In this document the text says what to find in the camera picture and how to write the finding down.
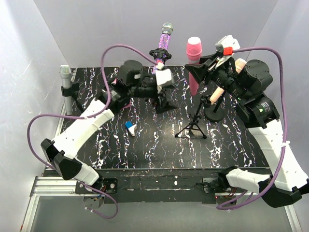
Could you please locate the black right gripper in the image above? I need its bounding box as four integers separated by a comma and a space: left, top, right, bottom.
185, 51, 248, 102

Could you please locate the pink plastic microphone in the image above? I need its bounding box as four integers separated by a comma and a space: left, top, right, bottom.
186, 36, 202, 96

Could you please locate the black tripod microphone stand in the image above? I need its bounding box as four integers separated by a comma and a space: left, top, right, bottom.
174, 95, 211, 139

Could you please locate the purple glitter microphone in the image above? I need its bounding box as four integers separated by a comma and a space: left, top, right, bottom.
155, 22, 173, 64

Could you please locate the black tripod shock-mount stand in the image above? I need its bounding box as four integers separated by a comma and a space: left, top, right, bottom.
149, 48, 172, 62

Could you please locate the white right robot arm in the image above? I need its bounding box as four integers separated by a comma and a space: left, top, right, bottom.
185, 55, 309, 208

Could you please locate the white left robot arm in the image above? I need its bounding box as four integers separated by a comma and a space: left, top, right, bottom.
41, 60, 176, 193

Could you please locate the beige microphone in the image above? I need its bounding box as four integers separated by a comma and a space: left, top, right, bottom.
210, 58, 247, 104

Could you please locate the black round-base stand right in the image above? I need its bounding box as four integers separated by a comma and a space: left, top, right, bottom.
203, 91, 225, 122

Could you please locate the black round-base stand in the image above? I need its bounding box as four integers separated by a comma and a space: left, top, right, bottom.
203, 91, 225, 122
61, 82, 80, 108

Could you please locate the black round-base stand left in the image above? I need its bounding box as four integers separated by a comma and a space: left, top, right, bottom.
61, 82, 80, 108

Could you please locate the silver microphone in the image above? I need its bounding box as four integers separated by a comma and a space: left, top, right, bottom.
60, 65, 72, 116

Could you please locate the blue and white small block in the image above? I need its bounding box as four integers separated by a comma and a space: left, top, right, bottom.
125, 121, 137, 137

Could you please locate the pink wedge-shaped box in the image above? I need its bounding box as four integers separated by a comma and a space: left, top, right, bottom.
114, 78, 131, 109

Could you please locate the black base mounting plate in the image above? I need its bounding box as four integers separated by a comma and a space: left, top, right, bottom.
74, 166, 271, 205

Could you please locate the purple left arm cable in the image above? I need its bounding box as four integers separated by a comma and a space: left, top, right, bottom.
27, 43, 167, 219

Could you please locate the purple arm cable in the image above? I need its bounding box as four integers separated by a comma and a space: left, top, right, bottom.
27, 43, 167, 219
216, 46, 289, 210

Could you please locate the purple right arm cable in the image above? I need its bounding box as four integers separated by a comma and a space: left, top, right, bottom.
216, 46, 289, 210

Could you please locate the aluminium frame rail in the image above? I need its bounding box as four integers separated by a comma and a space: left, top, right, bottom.
20, 106, 107, 232

